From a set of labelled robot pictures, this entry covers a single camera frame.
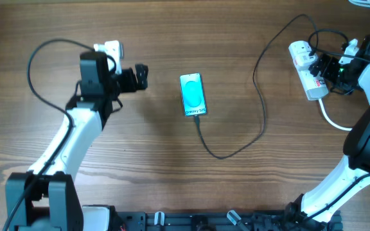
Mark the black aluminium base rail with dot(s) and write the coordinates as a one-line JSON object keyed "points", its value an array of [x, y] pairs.
{"points": [[266, 220]]}

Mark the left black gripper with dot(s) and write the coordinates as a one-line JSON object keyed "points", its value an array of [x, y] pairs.
{"points": [[130, 83]]}

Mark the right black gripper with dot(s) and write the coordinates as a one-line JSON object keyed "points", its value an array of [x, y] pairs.
{"points": [[331, 62]]}

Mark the smartphone with teal screen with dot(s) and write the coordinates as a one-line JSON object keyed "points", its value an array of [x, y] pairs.
{"points": [[193, 98]]}

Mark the white USB charger plug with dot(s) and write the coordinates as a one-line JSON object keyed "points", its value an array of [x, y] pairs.
{"points": [[304, 60]]}

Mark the white power strip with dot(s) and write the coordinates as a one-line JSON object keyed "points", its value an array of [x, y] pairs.
{"points": [[315, 88]]}

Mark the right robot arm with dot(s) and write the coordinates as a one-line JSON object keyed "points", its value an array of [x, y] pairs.
{"points": [[352, 173]]}

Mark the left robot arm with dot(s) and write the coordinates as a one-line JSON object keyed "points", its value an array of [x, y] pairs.
{"points": [[45, 195]]}

